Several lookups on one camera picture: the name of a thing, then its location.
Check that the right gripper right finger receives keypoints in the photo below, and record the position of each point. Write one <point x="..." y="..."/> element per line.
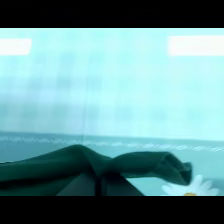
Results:
<point x="118" y="187"/>

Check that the dark green T-shirt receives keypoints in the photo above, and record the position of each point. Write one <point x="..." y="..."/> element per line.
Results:
<point x="60" y="166"/>

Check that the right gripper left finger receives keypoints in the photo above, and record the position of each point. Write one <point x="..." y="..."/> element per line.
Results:
<point x="81" y="187"/>

